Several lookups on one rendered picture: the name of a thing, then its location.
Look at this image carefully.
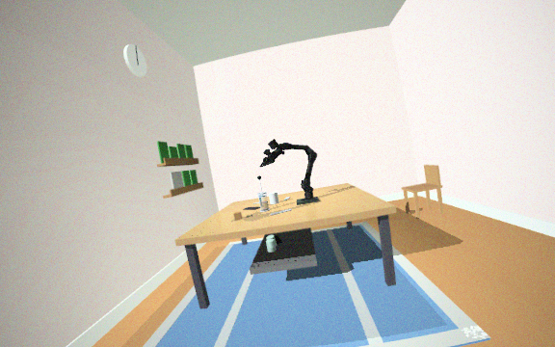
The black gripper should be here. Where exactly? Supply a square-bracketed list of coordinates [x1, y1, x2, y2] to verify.
[259, 151, 278, 168]

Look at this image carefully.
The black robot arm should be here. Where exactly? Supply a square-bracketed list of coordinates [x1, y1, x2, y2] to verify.
[263, 139, 318, 200]

